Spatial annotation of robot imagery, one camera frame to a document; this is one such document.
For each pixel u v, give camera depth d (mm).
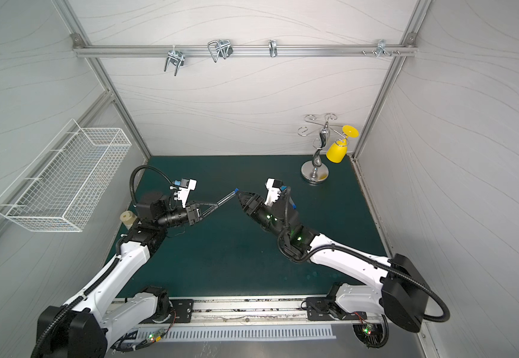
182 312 737
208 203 712
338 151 996
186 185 674
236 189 737
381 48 764
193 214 650
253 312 749
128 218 841
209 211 703
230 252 855
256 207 617
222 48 765
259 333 703
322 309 710
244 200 626
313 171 1118
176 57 796
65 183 692
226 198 727
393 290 400
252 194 641
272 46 719
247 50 781
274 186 669
